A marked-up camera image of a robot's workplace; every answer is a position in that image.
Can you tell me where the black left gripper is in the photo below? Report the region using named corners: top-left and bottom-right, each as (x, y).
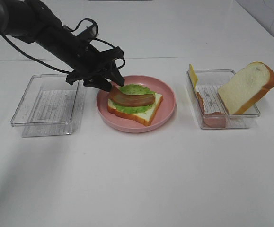
top-left (65, 41), bottom-right (125, 92)

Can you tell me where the green lettuce leaf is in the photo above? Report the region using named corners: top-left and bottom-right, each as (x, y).
top-left (109, 84), bottom-right (156, 114)

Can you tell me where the bacon strip tray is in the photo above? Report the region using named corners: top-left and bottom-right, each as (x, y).
top-left (196, 92), bottom-right (226, 128)
top-left (109, 86), bottom-right (155, 107)

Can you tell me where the bread slice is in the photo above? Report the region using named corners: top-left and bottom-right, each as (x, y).
top-left (107, 92), bottom-right (163, 126)

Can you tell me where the yellow cheese slice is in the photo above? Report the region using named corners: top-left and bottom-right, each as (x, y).
top-left (188, 64), bottom-right (198, 99)

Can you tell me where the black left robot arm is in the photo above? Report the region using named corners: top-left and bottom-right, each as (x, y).
top-left (0, 0), bottom-right (124, 92)

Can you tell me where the pink round plate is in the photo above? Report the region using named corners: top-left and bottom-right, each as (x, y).
top-left (97, 75), bottom-right (176, 133)

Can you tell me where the clear plastic tray left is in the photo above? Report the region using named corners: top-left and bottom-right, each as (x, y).
top-left (10, 74), bottom-right (86, 137)

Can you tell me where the clear plastic tray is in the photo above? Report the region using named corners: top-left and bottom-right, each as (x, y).
top-left (186, 69), bottom-right (260, 130)
top-left (10, 74), bottom-right (86, 137)

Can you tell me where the clear plastic tray right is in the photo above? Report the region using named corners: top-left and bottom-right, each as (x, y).
top-left (186, 69), bottom-right (260, 130)

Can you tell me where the bread slice right tray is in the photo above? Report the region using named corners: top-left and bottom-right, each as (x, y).
top-left (218, 61), bottom-right (274, 115)

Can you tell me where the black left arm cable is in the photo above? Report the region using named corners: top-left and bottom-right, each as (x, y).
top-left (0, 18), bottom-right (126, 74)

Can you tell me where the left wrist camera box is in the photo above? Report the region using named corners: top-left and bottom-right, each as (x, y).
top-left (77, 23), bottom-right (98, 42)

